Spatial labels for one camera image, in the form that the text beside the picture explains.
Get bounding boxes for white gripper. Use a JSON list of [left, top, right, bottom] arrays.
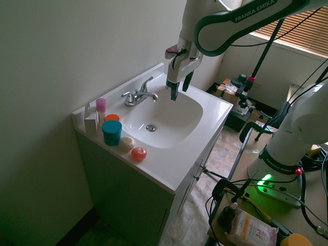
[[166, 52, 202, 101]]

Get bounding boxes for chrome faucet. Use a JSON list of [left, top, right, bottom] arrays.
[[120, 76, 159, 108]]

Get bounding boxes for brown cardboard box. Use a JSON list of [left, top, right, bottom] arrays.
[[214, 78, 242, 105]]

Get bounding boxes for white sink countertop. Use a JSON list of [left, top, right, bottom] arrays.
[[71, 63, 234, 194]]

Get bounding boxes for black equipment case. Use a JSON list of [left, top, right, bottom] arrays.
[[224, 102, 257, 133]]

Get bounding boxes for cream round soap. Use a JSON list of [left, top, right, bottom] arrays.
[[118, 137, 136, 152]]

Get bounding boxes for orange round soap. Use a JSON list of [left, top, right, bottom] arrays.
[[131, 147, 148, 162]]

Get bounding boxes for black C-clamp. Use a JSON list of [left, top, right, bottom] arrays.
[[211, 169, 259, 203], [239, 121, 268, 143]]

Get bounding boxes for pink capped bottle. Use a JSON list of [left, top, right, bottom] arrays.
[[95, 98, 108, 123]]

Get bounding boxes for teal lidded jar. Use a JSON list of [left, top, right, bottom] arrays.
[[101, 120, 123, 147]]

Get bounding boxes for white cardboard box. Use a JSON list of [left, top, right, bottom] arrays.
[[84, 101, 99, 137]]

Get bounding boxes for grey cloth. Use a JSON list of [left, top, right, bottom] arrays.
[[271, 100, 293, 129]]

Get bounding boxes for grey vanity cabinet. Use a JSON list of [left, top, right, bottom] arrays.
[[75, 128, 224, 246]]

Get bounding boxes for wooden window blinds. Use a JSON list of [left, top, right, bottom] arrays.
[[249, 6, 328, 59]]

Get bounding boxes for dark dropper bottle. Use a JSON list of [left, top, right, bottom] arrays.
[[217, 202, 239, 229]]

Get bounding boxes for pink wipes pack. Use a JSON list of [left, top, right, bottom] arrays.
[[224, 208, 280, 246]]

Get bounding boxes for yellow round container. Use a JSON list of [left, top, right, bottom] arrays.
[[278, 233, 314, 246]]

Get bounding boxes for dark wrist camera cable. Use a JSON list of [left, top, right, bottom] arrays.
[[172, 48, 187, 71]]

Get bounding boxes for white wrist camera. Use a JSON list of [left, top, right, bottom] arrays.
[[165, 44, 180, 60]]

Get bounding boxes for black camera stand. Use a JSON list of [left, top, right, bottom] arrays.
[[245, 18, 285, 84]]

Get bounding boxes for yellow cable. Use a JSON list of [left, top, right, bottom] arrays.
[[242, 194, 273, 221]]

